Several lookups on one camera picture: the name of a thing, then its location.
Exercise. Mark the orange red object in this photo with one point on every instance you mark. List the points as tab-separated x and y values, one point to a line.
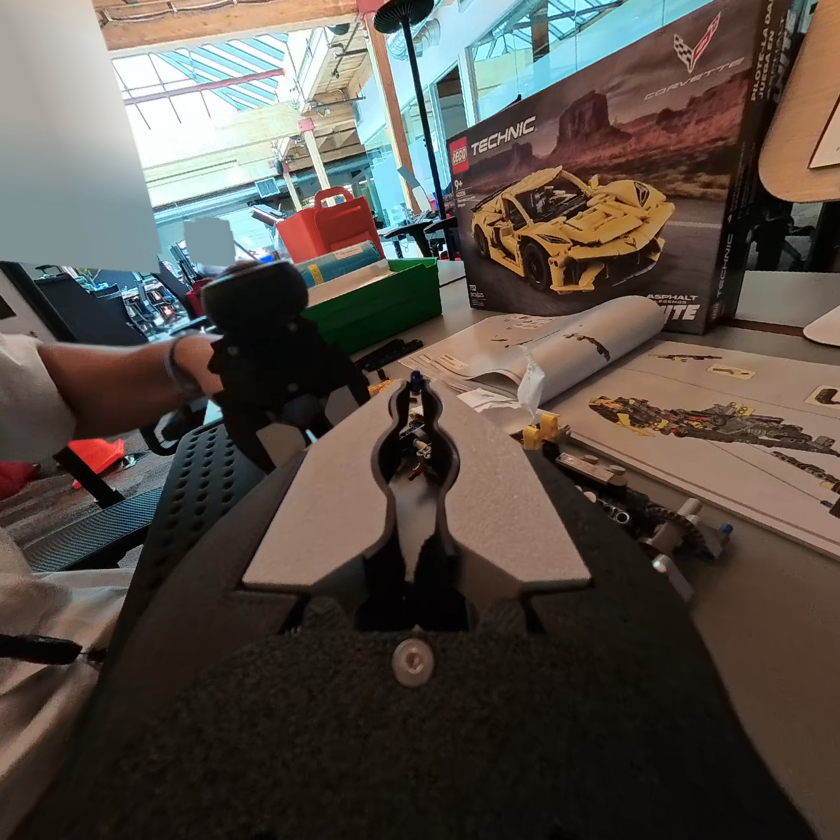
98	453

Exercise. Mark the light blue plastic packet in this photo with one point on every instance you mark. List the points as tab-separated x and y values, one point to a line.
341	259

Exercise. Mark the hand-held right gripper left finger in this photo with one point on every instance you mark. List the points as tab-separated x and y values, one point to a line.
315	512

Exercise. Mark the brown building column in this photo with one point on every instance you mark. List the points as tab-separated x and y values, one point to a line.
390	118

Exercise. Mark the partly built lego car chassis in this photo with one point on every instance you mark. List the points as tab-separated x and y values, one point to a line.
623	505

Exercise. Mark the person's left forearm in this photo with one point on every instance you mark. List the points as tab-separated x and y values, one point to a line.
105	387

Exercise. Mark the person's left hand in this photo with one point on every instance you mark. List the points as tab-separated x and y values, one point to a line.
200	364

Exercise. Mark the white printed t-shirt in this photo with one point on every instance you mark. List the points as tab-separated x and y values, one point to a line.
39	590

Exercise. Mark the green plastic bin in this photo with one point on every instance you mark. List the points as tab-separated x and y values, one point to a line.
380	308

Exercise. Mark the grey wristband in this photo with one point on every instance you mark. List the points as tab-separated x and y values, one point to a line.
172	367

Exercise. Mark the red office chair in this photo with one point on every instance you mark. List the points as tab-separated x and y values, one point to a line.
197	295

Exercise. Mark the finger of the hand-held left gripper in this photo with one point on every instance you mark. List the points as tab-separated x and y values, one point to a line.
285	443

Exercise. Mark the lego set cardboard box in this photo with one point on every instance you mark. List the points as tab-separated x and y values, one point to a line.
590	131

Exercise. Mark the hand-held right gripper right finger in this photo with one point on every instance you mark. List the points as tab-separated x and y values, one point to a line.
518	512

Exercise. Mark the red cloth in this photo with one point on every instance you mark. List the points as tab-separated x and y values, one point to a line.
16	476

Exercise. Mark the lego instruction booklet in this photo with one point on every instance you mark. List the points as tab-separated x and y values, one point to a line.
722	459

